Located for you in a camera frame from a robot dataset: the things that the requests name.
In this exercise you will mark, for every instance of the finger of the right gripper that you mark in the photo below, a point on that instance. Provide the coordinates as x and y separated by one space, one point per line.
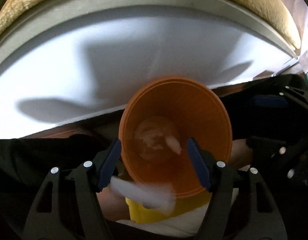
272 115

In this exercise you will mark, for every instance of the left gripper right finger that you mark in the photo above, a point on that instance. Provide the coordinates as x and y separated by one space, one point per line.
241 207

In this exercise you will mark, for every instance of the orange plastic trash bin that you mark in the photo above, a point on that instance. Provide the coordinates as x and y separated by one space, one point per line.
193 110

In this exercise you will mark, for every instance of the yellow packaging under bin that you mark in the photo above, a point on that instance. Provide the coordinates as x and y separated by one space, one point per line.
140 214

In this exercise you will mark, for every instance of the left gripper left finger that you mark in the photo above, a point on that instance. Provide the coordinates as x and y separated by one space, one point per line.
66 205

